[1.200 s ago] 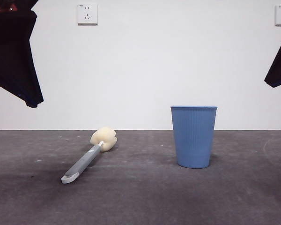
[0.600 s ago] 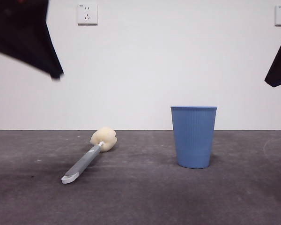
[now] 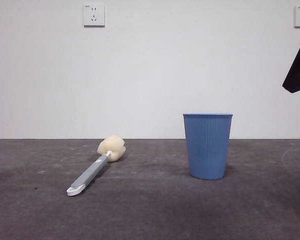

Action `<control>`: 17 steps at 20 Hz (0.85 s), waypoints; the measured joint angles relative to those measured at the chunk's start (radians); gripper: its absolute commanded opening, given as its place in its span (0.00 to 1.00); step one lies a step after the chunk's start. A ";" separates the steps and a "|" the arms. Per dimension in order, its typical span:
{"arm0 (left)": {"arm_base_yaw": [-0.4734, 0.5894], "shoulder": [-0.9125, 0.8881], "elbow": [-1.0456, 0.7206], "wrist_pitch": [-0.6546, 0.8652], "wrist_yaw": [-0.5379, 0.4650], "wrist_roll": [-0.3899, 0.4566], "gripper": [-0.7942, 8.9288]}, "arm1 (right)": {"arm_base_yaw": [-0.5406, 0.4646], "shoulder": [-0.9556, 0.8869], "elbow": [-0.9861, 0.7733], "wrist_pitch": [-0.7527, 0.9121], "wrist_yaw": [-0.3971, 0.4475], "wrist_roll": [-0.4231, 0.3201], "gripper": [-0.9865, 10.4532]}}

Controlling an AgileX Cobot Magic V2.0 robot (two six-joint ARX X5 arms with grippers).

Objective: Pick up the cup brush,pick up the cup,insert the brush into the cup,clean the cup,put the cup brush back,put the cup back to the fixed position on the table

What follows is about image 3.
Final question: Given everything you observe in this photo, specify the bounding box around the grey-handled sponge cup brush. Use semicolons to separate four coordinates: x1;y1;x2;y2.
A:
66;134;127;198

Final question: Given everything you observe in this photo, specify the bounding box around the blue ribbed plastic cup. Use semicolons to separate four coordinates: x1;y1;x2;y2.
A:
182;113;234;180

